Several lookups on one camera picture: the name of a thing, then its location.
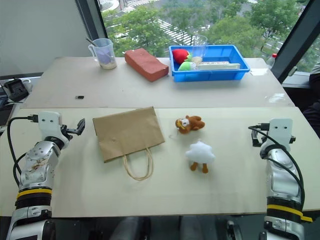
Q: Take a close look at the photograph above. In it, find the red strawberry plush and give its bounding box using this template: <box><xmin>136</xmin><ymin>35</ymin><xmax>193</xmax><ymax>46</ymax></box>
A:
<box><xmin>172</xmin><ymin>48</ymin><xmax>194</xmax><ymax>64</ymax></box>

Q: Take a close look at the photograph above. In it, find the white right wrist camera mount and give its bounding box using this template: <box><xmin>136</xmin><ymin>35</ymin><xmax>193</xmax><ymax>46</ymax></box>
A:
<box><xmin>268</xmin><ymin>118</ymin><xmax>294</xmax><ymax>147</ymax></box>

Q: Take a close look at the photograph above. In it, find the red brick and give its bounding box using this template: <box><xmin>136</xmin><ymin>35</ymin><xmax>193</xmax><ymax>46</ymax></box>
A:
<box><xmin>124</xmin><ymin>48</ymin><xmax>170</xmax><ymax>83</ymax></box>

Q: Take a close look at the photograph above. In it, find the dark laptop edge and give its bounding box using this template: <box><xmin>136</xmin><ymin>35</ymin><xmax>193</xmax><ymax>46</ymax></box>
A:
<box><xmin>0</xmin><ymin>96</ymin><xmax>16</xmax><ymax>129</ymax></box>

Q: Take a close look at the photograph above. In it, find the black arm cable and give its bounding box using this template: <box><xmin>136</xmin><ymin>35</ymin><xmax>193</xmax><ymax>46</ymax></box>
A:
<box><xmin>6</xmin><ymin>114</ymin><xmax>39</xmax><ymax>187</ymax></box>
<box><xmin>247</xmin><ymin>121</ymin><xmax>307</xmax><ymax>213</ymax></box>

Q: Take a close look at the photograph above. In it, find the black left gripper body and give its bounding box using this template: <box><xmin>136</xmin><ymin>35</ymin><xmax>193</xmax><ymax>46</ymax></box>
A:
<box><xmin>59</xmin><ymin>123</ymin><xmax>76</xmax><ymax>142</ymax></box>

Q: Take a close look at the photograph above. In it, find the person in dark clothes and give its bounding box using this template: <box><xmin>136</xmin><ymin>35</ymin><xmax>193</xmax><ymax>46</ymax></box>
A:
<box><xmin>302</xmin><ymin>59</ymin><xmax>320</xmax><ymax>139</ymax></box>

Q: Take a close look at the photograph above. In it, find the brown paper bag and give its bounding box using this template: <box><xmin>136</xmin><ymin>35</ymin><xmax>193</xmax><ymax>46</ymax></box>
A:
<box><xmin>92</xmin><ymin>106</ymin><xmax>167</xmax><ymax>181</ymax></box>

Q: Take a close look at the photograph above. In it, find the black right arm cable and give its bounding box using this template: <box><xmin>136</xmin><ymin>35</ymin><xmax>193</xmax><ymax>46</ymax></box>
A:
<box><xmin>247</xmin><ymin>121</ymin><xmax>307</xmax><ymax>213</ymax></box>

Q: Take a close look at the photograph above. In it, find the black charger device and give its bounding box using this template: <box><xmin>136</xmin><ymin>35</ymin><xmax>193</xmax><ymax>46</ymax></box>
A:
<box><xmin>3</xmin><ymin>78</ymin><xmax>30</xmax><ymax>103</ymax></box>

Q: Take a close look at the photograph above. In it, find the green plush toy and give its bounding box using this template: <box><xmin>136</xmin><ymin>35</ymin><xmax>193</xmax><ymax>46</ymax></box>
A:
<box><xmin>177</xmin><ymin>60</ymin><xmax>198</xmax><ymax>72</ymax></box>

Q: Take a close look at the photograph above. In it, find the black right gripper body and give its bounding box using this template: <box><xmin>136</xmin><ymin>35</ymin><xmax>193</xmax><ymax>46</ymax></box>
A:
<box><xmin>250</xmin><ymin>129</ymin><xmax>264</xmax><ymax>149</ymax></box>

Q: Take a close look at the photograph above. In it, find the dark rounded shape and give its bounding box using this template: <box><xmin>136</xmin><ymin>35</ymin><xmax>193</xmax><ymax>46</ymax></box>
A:
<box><xmin>223</xmin><ymin>217</ymin><xmax>245</xmax><ymax>240</ymax></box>

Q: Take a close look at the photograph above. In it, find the clear plastic measuring cup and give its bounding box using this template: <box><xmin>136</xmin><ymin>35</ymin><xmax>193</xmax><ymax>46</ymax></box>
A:
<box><xmin>87</xmin><ymin>37</ymin><xmax>118</xmax><ymax>70</ymax></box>

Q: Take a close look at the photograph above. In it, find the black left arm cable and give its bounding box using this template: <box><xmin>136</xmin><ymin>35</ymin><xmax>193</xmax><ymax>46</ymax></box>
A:
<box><xmin>6</xmin><ymin>114</ymin><xmax>39</xmax><ymax>187</ymax></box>

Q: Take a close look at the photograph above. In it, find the flat white box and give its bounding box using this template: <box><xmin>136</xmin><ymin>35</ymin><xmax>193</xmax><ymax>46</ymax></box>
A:
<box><xmin>195</xmin><ymin>60</ymin><xmax>241</xmax><ymax>71</ymax></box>

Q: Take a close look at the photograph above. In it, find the blue plastic bin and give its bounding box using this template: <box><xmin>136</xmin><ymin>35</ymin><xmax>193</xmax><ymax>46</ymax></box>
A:
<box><xmin>168</xmin><ymin>44</ymin><xmax>251</xmax><ymax>83</ymax></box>

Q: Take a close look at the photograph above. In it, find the brown plush bear toy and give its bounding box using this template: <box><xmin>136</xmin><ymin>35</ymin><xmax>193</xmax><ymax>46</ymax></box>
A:
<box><xmin>174</xmin><ymin>114</ymin><xmax>206</xmax><ymax>135</ymax></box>

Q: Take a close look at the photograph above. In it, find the dark window frame pillar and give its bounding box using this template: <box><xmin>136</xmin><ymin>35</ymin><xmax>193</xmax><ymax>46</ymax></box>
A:
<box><xmin>74</xmin><ymin>0</ymin><xmax>109</xmax><ymax>58</ymax></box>
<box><xmin>276</xmin><ymin>0</ymin><xmax>320</xmax><ymax>83</ymax></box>

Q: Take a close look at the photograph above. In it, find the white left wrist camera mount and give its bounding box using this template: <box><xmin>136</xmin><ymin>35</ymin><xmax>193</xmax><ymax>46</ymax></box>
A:
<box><xmin>37</xmin><ymin>111</ymin><xmax>64</xmax><ymax>139</ymax></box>

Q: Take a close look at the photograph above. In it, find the red-capped plastic bottle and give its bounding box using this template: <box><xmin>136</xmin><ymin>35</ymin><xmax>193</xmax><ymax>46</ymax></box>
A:
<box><xmin>265</xmin><ymin>52</ymin><xmax>279</xmax><ymax>70</ymax></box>

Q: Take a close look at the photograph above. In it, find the white cloud plush toy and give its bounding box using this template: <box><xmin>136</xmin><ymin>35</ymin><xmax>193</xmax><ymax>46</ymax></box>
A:
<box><xmin>184</xmin><ymin>139</ymin><xmax>217</xmax><ymax>174</ymax></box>

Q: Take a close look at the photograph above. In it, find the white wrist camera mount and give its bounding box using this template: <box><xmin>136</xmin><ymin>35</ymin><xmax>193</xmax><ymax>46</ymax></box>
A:
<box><xmin>268</xmin><ymin>118</ymin><xmax>294</xmax><ymax>147</ymax></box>
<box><xmin>37</xmin><ymin>111</ymin><xmax>64</xmax><ymax>139</ymax></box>

